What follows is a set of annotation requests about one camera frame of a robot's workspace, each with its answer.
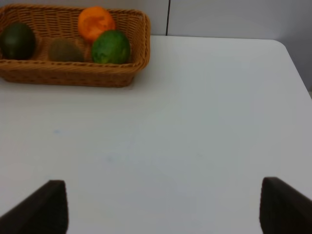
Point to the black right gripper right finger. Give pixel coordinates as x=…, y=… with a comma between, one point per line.
x=283, y=209

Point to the dark green avocado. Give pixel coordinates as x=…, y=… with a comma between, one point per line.
x=17, y=41

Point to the orange tangerine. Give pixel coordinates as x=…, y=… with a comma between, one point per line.
x=93, y=21

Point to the brown kiwi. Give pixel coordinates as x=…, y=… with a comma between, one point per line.
x=63, y=50

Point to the orange wicker basket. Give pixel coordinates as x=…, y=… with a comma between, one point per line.
x=53, y=21

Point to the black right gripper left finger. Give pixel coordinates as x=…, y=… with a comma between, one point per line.
x=45, y=211

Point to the bright green lime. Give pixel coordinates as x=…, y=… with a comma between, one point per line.
x=112, y=47

